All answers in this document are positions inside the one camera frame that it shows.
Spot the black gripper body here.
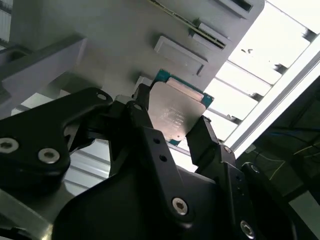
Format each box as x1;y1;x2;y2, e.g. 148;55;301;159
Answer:
53;161;233;240

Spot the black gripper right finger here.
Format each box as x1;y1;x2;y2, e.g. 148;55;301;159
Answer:
187;116;308;240

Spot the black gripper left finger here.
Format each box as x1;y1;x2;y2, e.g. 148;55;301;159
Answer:
0;83;197;240

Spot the silver green CPU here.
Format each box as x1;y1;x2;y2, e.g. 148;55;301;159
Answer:
147;69;215;148

